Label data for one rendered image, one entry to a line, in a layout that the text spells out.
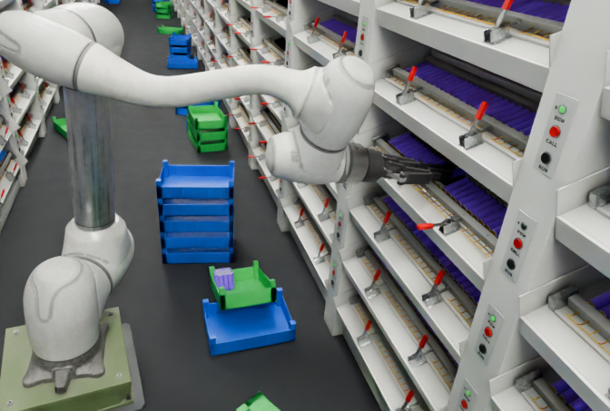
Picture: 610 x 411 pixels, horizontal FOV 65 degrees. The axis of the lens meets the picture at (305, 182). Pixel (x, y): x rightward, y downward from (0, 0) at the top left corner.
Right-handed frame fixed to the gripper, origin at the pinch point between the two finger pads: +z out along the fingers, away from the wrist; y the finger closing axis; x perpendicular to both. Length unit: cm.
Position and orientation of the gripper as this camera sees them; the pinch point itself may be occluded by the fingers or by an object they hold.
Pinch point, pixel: (435, 172)
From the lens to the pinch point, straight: 115.3
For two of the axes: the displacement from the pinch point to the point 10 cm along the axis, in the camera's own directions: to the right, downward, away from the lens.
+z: 9.2, 0.8, 3.9
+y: -3.2, -4.6, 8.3
